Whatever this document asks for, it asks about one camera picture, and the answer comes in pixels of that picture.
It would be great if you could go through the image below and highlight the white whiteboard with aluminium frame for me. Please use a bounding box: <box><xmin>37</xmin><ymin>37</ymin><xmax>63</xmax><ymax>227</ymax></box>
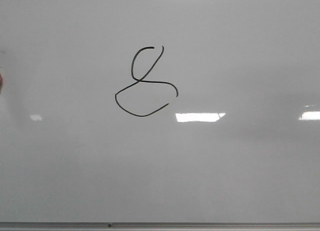
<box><xmin>0</xmin><ymin>0</ymin><xmax>320</xmax><ymax>223</ymax></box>

